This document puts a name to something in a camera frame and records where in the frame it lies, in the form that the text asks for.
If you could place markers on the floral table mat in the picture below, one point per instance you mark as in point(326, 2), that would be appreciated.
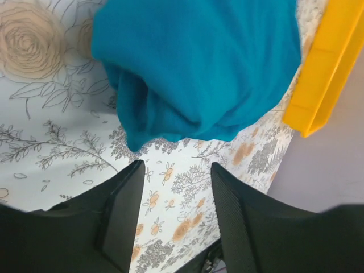
point(60, 137)

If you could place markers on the yellow plastic tray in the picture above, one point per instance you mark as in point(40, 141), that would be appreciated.
point(335, 49)

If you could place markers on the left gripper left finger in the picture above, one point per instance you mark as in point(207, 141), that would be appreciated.
point(92, 232)

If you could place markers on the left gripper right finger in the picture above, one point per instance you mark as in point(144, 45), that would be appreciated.
point(261, 234)

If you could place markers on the blue t shirt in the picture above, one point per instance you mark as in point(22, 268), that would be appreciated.
point(195, 69)

